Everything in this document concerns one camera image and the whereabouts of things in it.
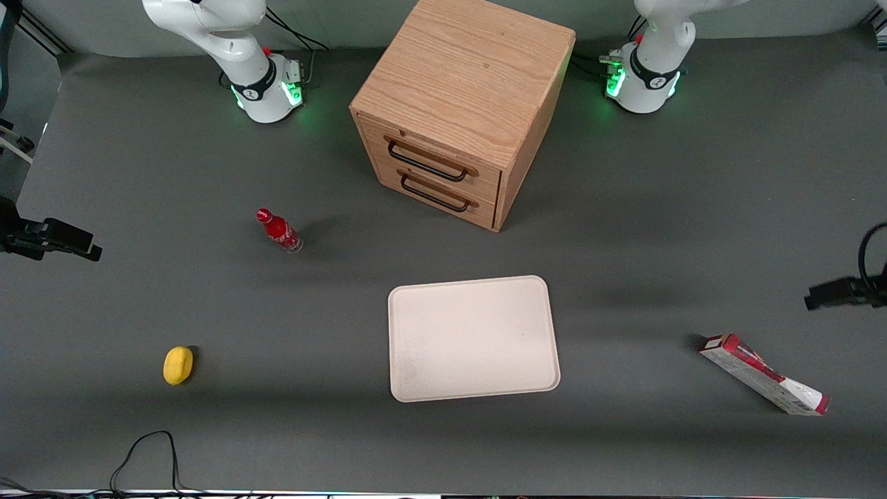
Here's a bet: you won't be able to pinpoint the red cookie box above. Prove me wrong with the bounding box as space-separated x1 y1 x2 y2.
699 333 831 417

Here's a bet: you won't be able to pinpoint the yellow lemon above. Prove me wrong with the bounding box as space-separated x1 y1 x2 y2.
163 346 195 387

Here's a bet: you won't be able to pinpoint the black left arm base cables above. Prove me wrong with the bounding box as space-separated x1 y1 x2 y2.
570 12 649 80

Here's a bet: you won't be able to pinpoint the black wire drawer handle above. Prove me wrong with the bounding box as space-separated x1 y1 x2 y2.
398 168 480 213
385 136 480 184

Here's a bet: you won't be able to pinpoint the black right arm base cables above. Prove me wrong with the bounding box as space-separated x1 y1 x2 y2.
265 6 331 53

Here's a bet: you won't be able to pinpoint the black arm base cables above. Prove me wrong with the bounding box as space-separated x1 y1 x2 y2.
570 12 649 80
265 6 331 53

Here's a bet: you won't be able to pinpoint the thin black table cable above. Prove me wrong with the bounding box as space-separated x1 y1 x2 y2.
0 430 209 499

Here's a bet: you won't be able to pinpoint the red cola bottle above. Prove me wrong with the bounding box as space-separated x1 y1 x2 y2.
256 207 304 254

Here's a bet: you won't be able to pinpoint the wooden drawer front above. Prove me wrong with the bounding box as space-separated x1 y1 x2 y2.
373 154 498 230
360 116 502 203

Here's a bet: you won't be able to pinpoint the black frame rail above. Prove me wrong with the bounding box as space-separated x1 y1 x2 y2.
861 6 887 51
15 8 74 56

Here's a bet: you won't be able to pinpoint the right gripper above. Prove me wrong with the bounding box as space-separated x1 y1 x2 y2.
0 196 103 263

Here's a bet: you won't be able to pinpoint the oak wooden drawer cabinet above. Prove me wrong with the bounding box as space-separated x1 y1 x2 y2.
349 0 577 233

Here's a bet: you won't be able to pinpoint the beige rectangular tray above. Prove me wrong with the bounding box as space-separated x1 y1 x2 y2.
387 275 561 403

